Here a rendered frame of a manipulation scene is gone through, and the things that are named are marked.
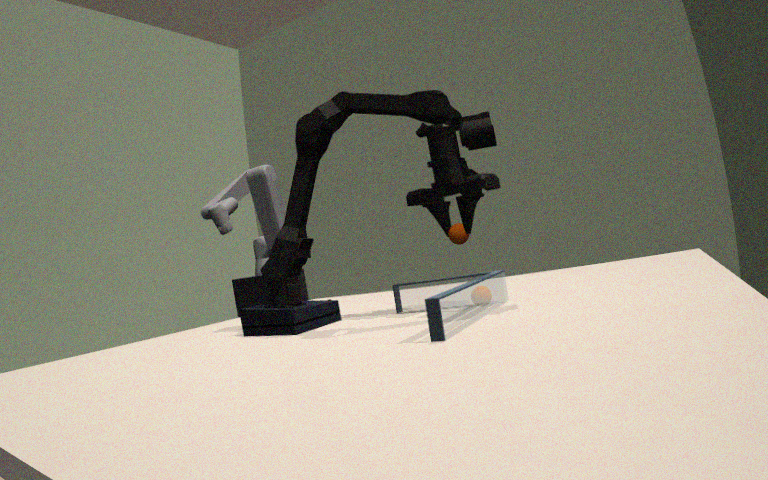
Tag brown ball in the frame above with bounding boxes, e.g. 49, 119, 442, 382
448, 223, 469, 245

